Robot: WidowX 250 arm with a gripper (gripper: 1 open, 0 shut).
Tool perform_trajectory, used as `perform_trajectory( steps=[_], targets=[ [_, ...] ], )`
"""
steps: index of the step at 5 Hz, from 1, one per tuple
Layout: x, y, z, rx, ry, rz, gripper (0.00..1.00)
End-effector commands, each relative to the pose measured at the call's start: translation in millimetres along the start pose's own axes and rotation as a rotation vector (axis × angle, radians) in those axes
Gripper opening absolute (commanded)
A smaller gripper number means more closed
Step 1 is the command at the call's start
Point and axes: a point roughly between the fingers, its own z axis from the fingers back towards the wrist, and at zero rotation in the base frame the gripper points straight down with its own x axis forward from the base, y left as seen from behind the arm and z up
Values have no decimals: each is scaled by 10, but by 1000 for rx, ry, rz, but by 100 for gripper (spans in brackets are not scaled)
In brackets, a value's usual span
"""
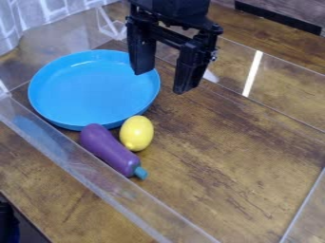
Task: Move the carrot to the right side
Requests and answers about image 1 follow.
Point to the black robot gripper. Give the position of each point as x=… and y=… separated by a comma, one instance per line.
x=148, y=21

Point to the yellow toy lemon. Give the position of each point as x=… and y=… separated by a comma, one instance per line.
x=136, y=133

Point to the white patterned curtain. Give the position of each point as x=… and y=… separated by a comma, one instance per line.
x=24, y=14

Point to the purple toy eggplant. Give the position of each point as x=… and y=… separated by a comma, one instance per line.
x=96, y=139

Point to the blue round plate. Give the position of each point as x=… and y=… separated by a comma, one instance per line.
x=91, y=87

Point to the black bar in background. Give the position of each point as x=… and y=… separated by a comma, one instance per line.
x=278, y=18

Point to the clear acrylic barrier wall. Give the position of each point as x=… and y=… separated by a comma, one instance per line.
x=161, y=223

